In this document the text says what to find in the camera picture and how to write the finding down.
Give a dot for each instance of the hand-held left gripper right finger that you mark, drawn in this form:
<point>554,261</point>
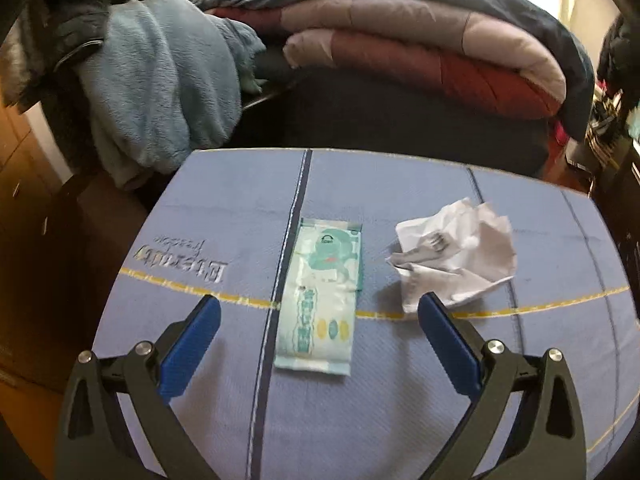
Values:
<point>447,345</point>

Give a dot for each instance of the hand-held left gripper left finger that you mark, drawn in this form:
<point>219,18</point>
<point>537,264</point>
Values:
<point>192,345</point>

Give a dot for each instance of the green wet wipes packet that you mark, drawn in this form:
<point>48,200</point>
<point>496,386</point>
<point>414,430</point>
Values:
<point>320,300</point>

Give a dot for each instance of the crumpled white paper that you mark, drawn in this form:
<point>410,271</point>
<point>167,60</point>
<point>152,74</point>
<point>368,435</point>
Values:
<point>450,260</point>

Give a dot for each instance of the blue tablecloth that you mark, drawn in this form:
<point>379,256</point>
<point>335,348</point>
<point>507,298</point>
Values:
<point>350,435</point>

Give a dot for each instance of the wooden cabinet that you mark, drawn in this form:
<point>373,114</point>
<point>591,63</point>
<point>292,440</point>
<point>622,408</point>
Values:
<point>30,210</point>

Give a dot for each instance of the dark blue bed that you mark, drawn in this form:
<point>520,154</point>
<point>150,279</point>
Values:
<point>400,130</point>

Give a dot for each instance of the dark wooden dresser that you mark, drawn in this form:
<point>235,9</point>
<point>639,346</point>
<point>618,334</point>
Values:
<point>622,195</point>

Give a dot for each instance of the light blue fleece blanket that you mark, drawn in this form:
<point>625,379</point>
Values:
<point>160,85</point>

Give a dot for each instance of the striped cloth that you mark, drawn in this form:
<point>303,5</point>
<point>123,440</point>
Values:
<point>605,125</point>

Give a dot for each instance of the folded pink and red quilt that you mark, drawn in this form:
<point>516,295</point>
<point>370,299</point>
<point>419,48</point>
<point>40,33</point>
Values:
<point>400,45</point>

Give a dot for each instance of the grey sweater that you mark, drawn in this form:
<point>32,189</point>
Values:
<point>50,45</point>

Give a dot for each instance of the hanging black jacket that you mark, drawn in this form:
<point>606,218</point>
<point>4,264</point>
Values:
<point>620,55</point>

